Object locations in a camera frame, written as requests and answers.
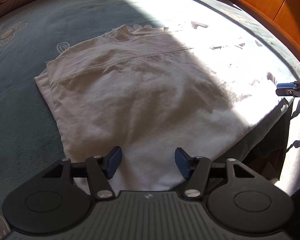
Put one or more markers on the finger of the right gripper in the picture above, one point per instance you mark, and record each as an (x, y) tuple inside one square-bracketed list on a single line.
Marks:
[(288, 92), (295, 84)]

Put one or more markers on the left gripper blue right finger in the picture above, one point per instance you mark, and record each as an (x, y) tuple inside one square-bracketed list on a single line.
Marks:
[(197, 172)]

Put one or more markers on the teal floral bed sheet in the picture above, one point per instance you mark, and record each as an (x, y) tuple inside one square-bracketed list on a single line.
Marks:
[(38, 197)]

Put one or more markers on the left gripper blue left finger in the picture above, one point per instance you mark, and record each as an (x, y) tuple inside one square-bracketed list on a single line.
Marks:
[(99, 170)]

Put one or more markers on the white printed t-shirt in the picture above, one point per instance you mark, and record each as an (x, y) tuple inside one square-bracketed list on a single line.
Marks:
[(150, 91)]

